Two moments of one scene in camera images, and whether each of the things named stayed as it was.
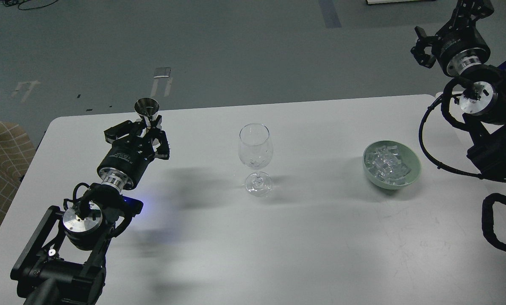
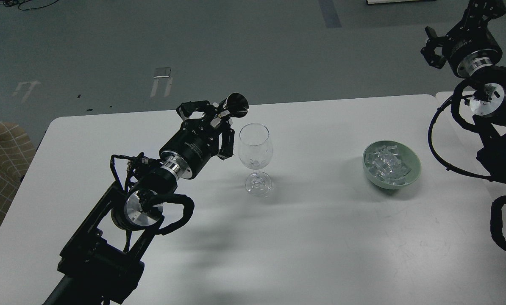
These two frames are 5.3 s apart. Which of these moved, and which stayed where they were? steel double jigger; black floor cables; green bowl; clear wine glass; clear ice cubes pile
Moved: steel double jigger
Stayed: clear wine glass; clear ice cubes pile; green bowl; black floor cables
